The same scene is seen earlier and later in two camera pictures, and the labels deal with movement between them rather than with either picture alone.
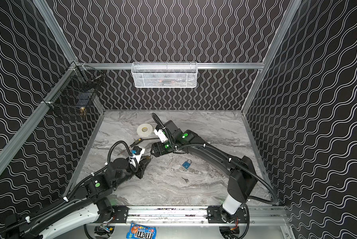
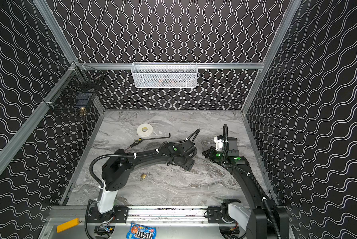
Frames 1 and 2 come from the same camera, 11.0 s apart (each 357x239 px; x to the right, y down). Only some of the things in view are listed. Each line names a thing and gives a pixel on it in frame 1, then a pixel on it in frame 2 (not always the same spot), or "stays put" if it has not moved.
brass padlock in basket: (82, 110) stays put
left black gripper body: (144, 162) -> (189, 164)
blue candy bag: (138, 231) stays put
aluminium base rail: (189, 215) stays put
